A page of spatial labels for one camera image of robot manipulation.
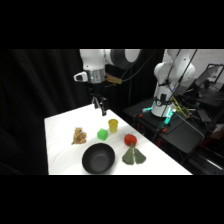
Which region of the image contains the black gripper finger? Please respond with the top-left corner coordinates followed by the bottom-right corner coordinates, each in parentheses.
top-left (100, 97), bottom-right (109, 117)
top-left (93, 96), bottom-right (101, 111)

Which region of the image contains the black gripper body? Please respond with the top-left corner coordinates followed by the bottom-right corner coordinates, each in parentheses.
top-left (87, 81), bottom-right (109, 101)

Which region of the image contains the yellow cup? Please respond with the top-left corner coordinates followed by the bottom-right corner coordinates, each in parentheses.
top-left (107, 118), bottom-right (120, 134)

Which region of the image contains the black bowl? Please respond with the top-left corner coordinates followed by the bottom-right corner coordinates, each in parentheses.
top-left (81, 143), bottom-right (116, 175)

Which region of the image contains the green cube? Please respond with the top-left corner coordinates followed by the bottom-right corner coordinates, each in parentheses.
top-left (96, 128), bottom-right (109, 141)

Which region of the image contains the brown pretzel toy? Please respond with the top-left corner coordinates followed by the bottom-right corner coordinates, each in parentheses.
top-left (71, 126), bottom-right (88, 146)

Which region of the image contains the red plush tomato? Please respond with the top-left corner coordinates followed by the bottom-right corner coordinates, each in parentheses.
top-left (123, 133), bottom-right (138, 147)

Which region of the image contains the green plush leaf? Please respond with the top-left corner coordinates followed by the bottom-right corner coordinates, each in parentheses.
top-left (121, 142), bottom-right (147, 166)

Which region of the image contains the black curtain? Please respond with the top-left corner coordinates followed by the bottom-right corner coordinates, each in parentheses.
top-left (0, 49), bottom-right (165, 176)

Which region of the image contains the black robot stand platform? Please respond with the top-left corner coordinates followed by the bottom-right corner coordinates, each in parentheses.
top-left (122, 97), bottom-right (206, 155)

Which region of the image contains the black laptop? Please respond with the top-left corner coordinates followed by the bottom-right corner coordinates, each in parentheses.
top-left (194, 63), bottom-right (224, 92)

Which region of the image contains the yellowish wrist camera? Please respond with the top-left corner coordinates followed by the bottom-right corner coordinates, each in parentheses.
top-left (105, 74), bottom-right (123, 86)

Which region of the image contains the black hanging cable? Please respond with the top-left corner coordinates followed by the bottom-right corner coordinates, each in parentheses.
top-left (120, 49), bottom-right (158, 83)

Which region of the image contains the yellow green cable bundle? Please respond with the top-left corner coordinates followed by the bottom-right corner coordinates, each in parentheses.
top-left (172, 99), bottom-right (193, 119)

